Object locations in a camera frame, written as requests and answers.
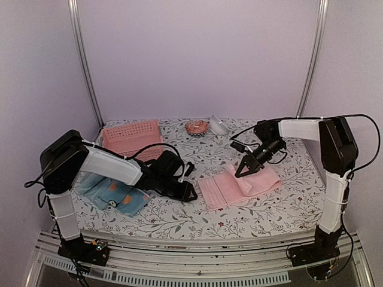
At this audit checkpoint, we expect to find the aluminium frame post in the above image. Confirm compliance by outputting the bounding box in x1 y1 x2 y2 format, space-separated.
68 0 104 128
296 0 329 118

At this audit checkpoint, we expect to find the right aluminium frame post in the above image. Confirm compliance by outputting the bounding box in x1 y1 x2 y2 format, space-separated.
296 0 329 118

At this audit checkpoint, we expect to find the pink plastic basket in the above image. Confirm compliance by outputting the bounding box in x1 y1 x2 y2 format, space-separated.
101 120 163 157

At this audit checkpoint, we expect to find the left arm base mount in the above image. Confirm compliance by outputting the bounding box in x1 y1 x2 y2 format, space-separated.
57 233 110 267

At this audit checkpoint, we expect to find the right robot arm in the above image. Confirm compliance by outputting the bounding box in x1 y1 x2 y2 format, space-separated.
230 116 358 261

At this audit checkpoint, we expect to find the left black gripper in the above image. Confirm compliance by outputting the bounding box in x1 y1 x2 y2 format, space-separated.
157 175 199 203

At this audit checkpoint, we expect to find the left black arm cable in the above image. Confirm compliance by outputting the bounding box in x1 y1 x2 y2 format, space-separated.
24 142 182 190

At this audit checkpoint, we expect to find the white tipped bowl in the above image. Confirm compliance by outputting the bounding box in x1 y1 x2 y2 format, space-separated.
209 115 230 136

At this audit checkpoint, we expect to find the pink terry towel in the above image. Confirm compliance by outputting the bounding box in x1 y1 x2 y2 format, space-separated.
197 164 281 210

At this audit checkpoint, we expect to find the red patterned bowl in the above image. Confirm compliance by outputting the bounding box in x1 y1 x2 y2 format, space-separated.
185 120 209 138

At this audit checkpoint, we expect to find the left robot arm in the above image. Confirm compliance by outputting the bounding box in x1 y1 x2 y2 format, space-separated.
39 130 197 259

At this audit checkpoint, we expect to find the floral table mat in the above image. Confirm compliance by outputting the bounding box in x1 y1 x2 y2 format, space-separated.
71 119 325 240

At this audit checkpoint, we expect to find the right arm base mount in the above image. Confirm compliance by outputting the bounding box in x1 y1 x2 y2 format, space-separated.
286 226 343 267

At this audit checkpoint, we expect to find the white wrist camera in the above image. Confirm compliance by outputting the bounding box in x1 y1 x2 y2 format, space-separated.
178 161 194 183
230 141 253 154

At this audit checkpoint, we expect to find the front aluminium rail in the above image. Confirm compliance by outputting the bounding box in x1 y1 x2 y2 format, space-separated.
28 230 375 287

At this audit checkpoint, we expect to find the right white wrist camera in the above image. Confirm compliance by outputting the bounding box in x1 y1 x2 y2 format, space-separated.
230 141 253 154

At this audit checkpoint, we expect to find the blue patterned towel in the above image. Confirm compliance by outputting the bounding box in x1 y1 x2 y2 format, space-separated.
77 173 151 217

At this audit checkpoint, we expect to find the left aluminium frame post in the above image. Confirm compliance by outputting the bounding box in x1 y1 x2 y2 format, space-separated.
68 0 104 128

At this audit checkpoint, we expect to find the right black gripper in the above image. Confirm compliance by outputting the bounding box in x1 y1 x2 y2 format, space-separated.
236 139 284 178

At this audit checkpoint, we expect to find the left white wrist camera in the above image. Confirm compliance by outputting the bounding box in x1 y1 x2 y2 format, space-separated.
178 161 194 183

